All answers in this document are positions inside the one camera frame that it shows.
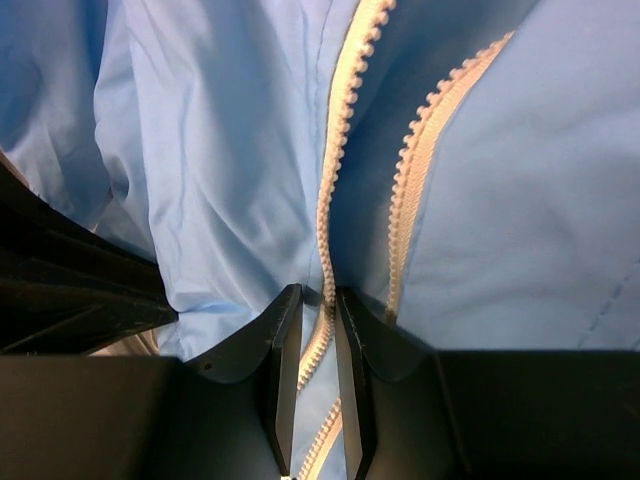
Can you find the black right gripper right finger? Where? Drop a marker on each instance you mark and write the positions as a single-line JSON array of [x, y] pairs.
[[389, 394]]

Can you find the light blue hooded jacket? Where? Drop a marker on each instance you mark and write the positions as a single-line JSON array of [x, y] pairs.
[[471, 167]]

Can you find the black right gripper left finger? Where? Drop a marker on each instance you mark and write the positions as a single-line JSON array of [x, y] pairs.
[[246, 427]]

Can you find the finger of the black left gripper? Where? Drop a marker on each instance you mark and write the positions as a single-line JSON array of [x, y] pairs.
[[65, 290]]

